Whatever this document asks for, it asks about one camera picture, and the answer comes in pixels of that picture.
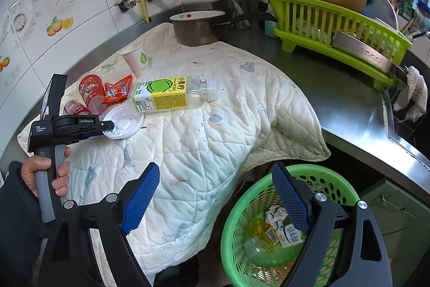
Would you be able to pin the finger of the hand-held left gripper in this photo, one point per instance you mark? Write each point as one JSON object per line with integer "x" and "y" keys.
{"x": 100, "y": 125}
{"x": 90, "y": 134}

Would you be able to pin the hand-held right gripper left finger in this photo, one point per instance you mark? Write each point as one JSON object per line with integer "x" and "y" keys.
{"x": 141, "y": 199}

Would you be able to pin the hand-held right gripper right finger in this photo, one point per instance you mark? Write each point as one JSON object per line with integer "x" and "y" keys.
{"x": 290, "y": 203}

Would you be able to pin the clear plastic cup lid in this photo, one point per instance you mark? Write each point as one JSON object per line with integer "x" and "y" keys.
{"x": 124, "y": 121}

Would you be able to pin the red plastic cup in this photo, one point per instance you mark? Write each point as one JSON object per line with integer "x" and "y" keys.
{"x": 90, "y": 90}

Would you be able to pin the red snack packet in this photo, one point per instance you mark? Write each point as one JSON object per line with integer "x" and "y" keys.
{"x": 116, "y": 92}

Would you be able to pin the green plastic basket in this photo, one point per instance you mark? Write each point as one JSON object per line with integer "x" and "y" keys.
{"x": 235, "y": 223}

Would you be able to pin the clear bottle yellow green label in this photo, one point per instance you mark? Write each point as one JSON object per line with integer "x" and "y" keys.
{"x": 168, "y": 93}

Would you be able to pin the white paper cup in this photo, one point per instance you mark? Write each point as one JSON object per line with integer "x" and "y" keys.
{"x": 137, "y": 60}

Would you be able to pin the person's left forearm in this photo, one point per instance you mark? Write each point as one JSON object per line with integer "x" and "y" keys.
{"x": 16, "y": 223}

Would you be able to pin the trash in basket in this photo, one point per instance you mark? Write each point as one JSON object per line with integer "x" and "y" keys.
{"x": 260, "y": 231}

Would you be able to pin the person's left hand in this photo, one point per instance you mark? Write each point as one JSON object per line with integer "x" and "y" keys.
{"x": 30, "y": 172}

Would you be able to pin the crumpled white paper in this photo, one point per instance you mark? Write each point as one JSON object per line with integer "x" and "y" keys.
{"x": 275, "y": 216}

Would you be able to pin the white milk carton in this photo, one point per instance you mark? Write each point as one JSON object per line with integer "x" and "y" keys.
{"x": 289, "y": 236}

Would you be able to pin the clear plastic container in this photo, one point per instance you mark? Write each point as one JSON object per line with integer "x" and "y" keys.
{"x": 258, "y": 253}

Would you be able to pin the white quilted blanket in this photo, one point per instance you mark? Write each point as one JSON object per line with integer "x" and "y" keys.
{"x": 201, "y": 145}

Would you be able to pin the green cabinet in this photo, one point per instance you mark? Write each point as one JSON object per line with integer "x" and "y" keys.
{"x": 396, "y": 206}

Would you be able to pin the metal water valve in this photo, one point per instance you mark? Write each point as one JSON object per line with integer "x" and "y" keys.
{"x": 127, "y": 3}

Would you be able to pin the white rag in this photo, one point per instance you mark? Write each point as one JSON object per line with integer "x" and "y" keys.
{"x": 411, "y": 93}

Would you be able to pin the cleaver blade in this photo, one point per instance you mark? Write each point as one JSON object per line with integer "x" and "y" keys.
{"x": 362, "y": 53}

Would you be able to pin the teal plastic bottle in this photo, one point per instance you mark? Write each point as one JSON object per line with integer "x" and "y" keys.
{"x": 270, "y": 26}

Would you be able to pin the green dish rack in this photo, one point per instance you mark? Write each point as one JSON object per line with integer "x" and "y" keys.
{"x": 336, "y": 24}

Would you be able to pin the glass jar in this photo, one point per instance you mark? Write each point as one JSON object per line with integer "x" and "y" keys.
{"x": 240, "y": 4}

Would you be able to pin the white plate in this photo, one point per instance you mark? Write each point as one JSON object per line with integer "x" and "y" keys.
{"x": 386, "y": 8}

